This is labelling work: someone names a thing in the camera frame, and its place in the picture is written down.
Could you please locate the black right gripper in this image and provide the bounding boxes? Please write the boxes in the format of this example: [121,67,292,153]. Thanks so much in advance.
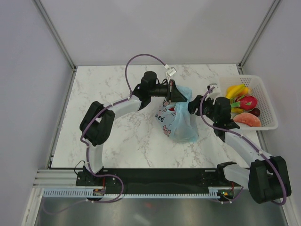
[184,94,219,123]

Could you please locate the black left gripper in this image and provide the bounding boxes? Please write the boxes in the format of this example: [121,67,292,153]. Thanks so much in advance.
[149,81,187,104]

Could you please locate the yellow fake banana bunch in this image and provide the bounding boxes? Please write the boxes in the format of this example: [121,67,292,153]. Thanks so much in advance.
[225,84,246,104]

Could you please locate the light blue plastic bag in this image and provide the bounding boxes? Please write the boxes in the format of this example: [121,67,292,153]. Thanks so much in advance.
[155,86,198,143]

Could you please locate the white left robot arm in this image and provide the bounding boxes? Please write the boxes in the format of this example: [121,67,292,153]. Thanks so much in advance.
[79,68,187,186]

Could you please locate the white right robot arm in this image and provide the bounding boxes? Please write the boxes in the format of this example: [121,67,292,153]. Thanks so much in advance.
[188,95,292,206]

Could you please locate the red fake dragon fruit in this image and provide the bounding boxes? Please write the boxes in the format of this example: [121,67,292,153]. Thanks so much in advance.
[231,95,258,111]

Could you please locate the fake watermelon slice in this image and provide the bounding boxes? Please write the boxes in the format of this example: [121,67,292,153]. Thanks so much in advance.
[233,113,261,127]

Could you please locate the orange fake peach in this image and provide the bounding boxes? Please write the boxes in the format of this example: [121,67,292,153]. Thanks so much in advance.
[242,87,252,95]

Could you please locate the dark purple fake plum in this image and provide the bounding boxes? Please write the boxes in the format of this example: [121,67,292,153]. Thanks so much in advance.
[249,108,261,117]

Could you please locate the white plastic fruit basket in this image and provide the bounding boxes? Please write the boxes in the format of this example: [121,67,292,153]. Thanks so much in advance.
[218,75,278,131]

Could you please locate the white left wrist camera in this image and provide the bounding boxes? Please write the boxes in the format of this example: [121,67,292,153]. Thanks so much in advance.
[164,65,177,82]

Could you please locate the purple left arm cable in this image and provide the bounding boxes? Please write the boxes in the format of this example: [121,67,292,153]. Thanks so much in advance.
[80,54,170,203]

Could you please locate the right aluminium corner post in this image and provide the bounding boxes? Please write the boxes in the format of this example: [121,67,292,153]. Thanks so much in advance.
[236,0,282,74]

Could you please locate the aluminium corner post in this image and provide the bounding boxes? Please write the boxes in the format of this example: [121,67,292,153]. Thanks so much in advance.
[236,0,282,74]
[32,0,78,71]

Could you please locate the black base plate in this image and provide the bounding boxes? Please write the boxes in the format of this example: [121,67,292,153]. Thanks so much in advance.
[76,168,232,195]

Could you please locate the white slotted cable duct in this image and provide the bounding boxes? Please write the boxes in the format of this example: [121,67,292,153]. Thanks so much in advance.
[43,187,219,198]

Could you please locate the aluminium frame rail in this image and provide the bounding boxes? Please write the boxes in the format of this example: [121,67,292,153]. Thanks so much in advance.
[33,169,77,188]

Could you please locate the left aluminium corner post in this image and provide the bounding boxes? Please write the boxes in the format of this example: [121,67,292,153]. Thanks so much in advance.
[32,0,78,71]

